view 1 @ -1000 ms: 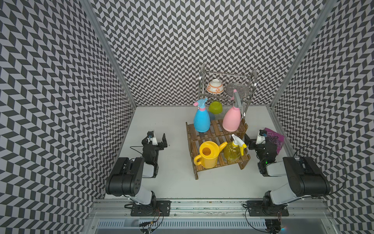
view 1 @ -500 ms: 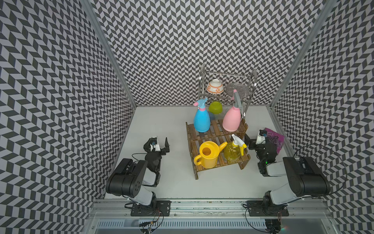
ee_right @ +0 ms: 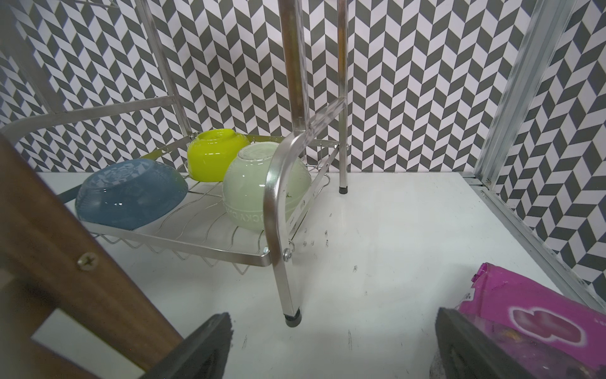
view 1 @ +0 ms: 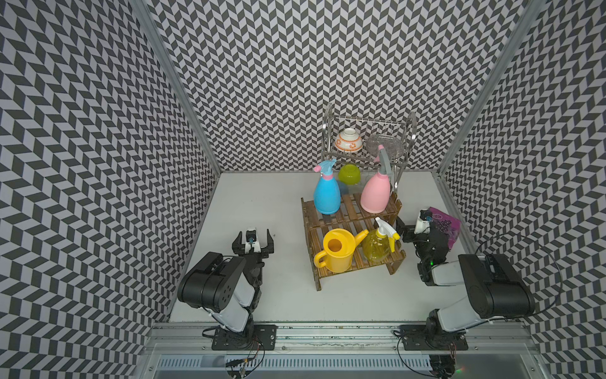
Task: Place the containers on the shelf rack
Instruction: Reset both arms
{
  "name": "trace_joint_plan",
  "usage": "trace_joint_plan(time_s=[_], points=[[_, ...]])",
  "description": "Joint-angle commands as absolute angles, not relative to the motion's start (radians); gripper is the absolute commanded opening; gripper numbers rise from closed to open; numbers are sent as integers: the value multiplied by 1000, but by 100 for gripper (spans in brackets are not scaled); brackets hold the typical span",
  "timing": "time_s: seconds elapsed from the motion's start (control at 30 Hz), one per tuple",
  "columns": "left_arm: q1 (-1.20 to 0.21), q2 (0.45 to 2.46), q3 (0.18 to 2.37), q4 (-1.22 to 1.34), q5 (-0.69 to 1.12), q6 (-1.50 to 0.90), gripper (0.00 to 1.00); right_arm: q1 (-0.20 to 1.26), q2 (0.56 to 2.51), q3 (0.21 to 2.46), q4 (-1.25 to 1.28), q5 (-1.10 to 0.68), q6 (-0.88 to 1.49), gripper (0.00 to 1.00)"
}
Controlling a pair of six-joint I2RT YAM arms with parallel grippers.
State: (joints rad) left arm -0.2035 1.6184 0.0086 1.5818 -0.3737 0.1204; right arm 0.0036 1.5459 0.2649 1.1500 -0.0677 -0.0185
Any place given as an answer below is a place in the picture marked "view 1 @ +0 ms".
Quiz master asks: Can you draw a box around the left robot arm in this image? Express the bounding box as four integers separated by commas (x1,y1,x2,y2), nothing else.
177,228,277,351

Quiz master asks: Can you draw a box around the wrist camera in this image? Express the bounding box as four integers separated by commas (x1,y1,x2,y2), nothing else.
414,209,433,235
245,228,262,254

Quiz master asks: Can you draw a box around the green bowl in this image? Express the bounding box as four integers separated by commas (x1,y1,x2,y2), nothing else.
338,164,361,186

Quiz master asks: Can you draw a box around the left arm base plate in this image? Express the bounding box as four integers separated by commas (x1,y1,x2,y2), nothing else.
211,324,278,352

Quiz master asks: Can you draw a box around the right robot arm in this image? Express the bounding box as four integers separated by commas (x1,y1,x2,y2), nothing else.
396,215,536,351

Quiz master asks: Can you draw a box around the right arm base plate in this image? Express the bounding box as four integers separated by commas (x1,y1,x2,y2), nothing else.
399,325,469,352

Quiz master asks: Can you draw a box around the glass plate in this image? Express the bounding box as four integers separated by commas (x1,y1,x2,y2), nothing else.
365,134,406,161

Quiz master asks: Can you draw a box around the purple box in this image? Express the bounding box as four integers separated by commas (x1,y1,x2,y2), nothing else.
429,207,462,250

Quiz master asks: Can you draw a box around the metal dish rack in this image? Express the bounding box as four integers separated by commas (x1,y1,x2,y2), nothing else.
320,103,419,190

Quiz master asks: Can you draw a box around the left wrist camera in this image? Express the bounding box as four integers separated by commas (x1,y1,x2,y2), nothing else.
245,228,262,254

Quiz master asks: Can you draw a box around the blue spray bottle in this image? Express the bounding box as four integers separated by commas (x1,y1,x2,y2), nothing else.
313,159,341,215

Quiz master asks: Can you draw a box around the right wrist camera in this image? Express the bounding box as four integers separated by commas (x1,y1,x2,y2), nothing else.
414,209,433,235

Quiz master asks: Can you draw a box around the yellow watering can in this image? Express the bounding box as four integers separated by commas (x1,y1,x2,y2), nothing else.
313,228,369,274

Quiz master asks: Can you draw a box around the wooden slatted shelf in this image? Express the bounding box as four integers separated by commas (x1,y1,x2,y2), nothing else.
301,194,407,291

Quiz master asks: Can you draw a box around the pink spray bottle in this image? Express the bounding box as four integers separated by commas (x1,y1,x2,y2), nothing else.
361,145,392,214

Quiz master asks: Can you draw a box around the orange patterned bowl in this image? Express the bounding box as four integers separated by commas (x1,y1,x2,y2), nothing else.
335,128,363,153

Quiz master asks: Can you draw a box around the yellow spray bottle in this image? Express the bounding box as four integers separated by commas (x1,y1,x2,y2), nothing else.
362,217,400,262

